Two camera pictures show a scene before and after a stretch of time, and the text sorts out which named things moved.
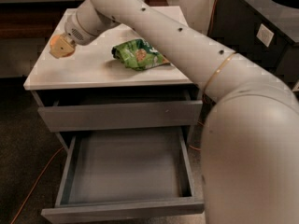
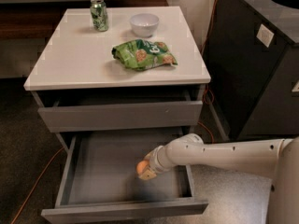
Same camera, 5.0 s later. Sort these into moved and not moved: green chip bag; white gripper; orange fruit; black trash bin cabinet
Moved: white gripper; orange fruit
Not moved: black trash bin cabinet; green chip bag
